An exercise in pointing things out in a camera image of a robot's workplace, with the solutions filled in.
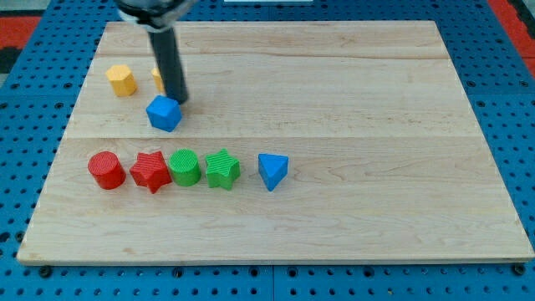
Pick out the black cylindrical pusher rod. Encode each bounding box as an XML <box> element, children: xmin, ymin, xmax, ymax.
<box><xmin>148</xmin><ymin>28</ymin><xmax>189</xmax><ymax>105</ymax></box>

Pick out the blue cube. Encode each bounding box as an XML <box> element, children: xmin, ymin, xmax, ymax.
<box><xmin>145</xmin><ymin>95</ymin><xmax>182</xmax><ymax>132</ymax></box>

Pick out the blue triangle block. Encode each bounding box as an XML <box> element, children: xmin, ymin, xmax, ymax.
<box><xmin>258</xmin><ymin>153</ymin><xmax>289</xmax><ymax>191</ymax></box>

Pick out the yellow block behind rod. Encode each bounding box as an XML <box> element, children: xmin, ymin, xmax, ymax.
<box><xmin>151</xmin><ymin>68</ymin><xmax>165</xmax><ymax>93</ymax></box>

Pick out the yellow hexagon block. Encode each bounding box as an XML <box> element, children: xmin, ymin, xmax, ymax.
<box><xmin>105</xmin><ymin>64</ymin><xmax>137</xmax><ymax>97</ymax></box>

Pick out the green cylinder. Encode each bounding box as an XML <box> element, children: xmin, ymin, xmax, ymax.
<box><xmin>169</xmin><ymin>149</ymin><xmax>201</xmax><ymax>186</ymax></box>

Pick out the red star block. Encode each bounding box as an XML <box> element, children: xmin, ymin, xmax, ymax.
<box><xmin>130</xmin><ymin>151</ymin><xmax>172</xmax><ymax>194</ymax></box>

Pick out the red cylinder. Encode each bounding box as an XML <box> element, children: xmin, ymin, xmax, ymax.
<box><xmin>88</xmin><ymin>151</ymin><xmax>126</xmax><ymax>190</ymax></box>

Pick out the green star block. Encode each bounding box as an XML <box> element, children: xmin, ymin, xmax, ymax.
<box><xmin>205</xmin><ymin>149</ymin><xmax>241</xmax><ymax>191</ymax></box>

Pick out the wooden board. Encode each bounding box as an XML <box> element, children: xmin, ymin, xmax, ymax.
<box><xmin>18</xmin><ymin>21</ymin><xmax>534</xmax><ymax>266</ymax></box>

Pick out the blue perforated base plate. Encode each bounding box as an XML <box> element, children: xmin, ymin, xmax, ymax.
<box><xmin>1</xmin><ymin>1</ymin><xmax>534</xmax><ymax>300</ymax></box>

